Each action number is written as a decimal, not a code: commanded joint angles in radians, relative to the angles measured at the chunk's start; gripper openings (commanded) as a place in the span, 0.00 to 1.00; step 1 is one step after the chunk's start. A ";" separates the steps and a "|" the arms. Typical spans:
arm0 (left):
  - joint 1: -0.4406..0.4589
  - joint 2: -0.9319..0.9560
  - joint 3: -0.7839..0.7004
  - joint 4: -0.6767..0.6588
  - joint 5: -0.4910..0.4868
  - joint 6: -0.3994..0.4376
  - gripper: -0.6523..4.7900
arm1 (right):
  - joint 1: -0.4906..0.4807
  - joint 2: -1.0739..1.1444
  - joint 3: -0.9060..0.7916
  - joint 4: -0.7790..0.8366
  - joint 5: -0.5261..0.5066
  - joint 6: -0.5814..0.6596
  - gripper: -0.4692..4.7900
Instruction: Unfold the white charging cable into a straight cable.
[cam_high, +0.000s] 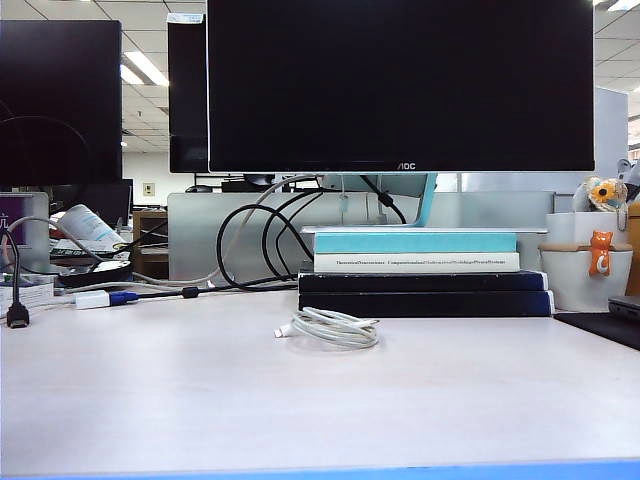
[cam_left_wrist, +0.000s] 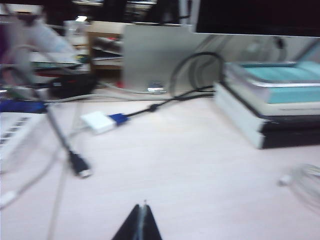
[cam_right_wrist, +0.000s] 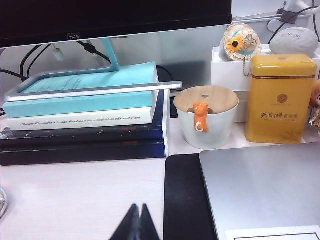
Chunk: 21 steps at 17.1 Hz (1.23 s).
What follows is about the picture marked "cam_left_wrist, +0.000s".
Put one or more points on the wooden shelf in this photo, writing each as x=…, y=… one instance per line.
x=105, y=50

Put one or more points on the white book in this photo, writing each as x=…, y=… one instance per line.
x=287, y=110

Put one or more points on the stack of magazines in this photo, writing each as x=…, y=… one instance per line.
x=55, y=63

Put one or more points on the teal book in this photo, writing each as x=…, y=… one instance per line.
x=295, y=96

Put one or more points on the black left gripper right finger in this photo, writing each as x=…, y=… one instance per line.
x=150, y=225

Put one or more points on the large black computer monitor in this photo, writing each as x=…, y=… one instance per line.
x=250, y=15

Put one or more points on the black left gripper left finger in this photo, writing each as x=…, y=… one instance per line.
x=130, y=225

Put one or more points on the silver divider foot bracket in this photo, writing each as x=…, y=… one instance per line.
x=156, y=88

